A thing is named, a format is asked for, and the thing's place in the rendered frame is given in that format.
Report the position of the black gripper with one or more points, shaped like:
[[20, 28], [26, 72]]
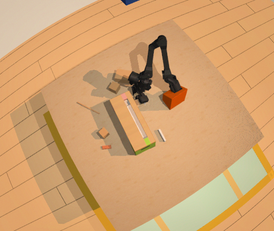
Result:
[[136, 88]]

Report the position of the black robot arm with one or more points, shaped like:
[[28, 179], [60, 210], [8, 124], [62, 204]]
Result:
[[144, 77]]

